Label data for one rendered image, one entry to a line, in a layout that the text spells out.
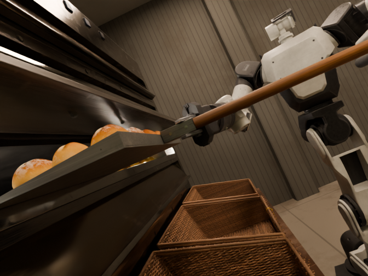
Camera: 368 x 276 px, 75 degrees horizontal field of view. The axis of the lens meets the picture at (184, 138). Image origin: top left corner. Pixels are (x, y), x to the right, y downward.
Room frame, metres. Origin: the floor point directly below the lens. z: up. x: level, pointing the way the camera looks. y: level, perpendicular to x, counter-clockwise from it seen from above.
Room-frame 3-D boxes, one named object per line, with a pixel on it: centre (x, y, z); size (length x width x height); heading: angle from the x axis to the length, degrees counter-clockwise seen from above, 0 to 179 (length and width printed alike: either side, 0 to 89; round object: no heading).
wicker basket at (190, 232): (1.19, 0.00, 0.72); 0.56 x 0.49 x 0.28; 171
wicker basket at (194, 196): (1.80, -0.09, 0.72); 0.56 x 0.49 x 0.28; 171
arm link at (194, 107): (0.68, -0.08, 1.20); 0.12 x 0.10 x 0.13; 138
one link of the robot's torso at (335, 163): (1.06, -0.60, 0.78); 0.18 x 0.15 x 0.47; 82
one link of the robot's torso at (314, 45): (1.10, -0.62, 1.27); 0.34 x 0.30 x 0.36; 62
